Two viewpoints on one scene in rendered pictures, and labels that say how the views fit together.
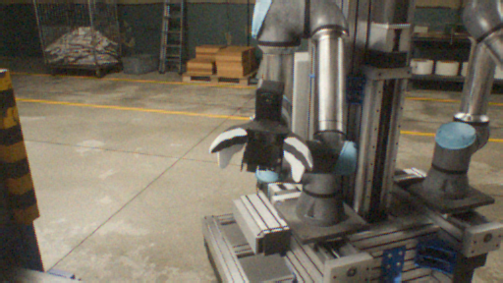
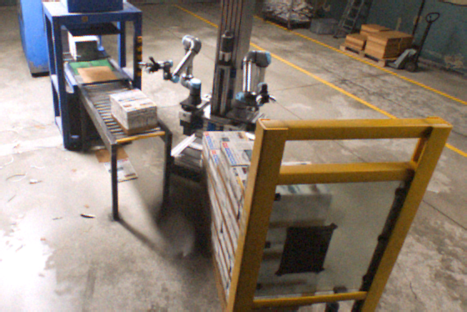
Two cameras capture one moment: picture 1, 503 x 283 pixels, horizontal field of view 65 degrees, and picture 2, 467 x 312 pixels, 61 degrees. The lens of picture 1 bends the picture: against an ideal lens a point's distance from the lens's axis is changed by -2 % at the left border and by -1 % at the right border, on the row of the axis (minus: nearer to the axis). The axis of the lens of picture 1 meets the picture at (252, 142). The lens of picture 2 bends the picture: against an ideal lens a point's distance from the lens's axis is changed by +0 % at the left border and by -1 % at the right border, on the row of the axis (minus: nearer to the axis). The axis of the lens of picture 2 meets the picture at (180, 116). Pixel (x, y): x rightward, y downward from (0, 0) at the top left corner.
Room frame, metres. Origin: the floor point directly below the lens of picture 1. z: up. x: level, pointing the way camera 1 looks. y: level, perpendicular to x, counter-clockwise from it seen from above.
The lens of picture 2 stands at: (-1.47, -2.80, 2.50)
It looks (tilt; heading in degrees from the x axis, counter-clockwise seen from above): 27 degrees down; 48
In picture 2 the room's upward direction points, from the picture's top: 3 degrees clockwise
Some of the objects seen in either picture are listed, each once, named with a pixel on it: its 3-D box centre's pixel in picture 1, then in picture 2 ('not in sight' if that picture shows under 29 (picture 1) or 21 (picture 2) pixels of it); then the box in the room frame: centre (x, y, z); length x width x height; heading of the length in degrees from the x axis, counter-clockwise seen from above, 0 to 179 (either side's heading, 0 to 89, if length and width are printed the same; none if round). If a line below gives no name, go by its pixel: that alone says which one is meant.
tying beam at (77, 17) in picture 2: not in sight; (91, 11); (0.71, 1.14, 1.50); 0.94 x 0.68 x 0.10; 164
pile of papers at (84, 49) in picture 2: not in sight; (82, 46); (0.87, 1.69, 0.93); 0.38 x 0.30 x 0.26; 74
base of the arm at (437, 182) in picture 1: (447, 176); (240, 110); (1.24, -0.68, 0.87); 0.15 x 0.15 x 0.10
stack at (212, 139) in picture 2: not in sight; (235, 212); (0.54, -1.31, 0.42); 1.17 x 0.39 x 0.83; 56
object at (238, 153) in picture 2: not in sight; (250, 152); (0.47, -1.42, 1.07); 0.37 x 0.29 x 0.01; 148
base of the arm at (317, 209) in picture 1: (320, 198); (194, 97); (1.08, -0.21, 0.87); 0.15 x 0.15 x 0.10
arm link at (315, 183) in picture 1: (320, 164); (195, 86); (1.08, -0.20, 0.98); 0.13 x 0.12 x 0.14; 83
